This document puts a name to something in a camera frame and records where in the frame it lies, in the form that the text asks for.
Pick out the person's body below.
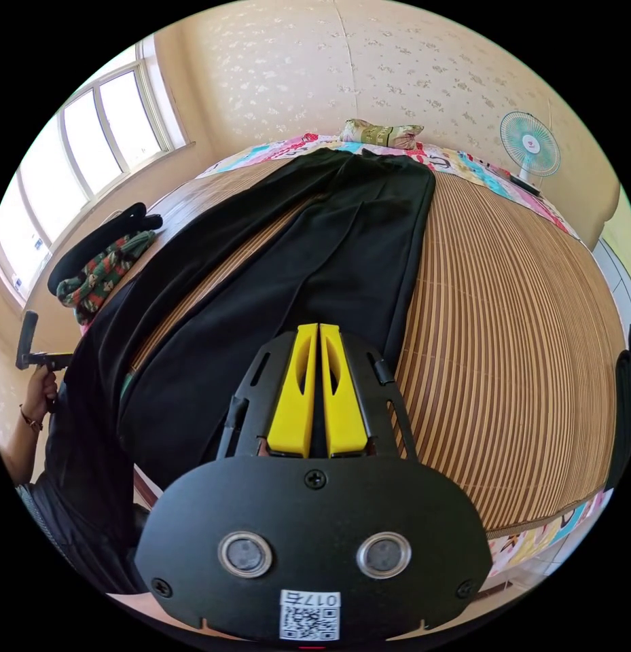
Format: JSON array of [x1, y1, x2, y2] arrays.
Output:
[[17, 473, 151, 598]]

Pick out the window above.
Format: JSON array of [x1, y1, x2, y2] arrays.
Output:
[[0, 40, 195, 308]]

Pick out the pile of clothes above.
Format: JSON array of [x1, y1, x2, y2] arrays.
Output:
[[46, 202, 164, 327]]

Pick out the bed with woven mat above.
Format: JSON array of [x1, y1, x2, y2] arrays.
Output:
[[73, 131, 628, 566]]

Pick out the white and green fan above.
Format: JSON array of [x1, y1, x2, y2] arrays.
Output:
[[499, 110, 561, 195]]

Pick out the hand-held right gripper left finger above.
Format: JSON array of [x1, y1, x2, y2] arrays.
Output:
[[266, 323, 320, 458]]

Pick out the person's left hand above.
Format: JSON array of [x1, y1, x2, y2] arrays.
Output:
[[31, 365, 59, 414]]

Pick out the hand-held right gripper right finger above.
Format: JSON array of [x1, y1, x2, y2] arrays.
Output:
[[319, 323, 369, 458]]

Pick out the black pants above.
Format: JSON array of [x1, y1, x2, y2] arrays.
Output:
[[45, 147, 437, 490]]

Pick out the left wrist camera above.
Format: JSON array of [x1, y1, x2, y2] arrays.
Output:
[[15, 310, 41, 371]]

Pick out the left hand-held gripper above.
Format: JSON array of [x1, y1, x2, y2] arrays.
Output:
[[31, 351, 75, 372]]

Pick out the green patterned pillow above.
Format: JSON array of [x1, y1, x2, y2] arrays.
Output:
[[339, 118, 426, 151]]

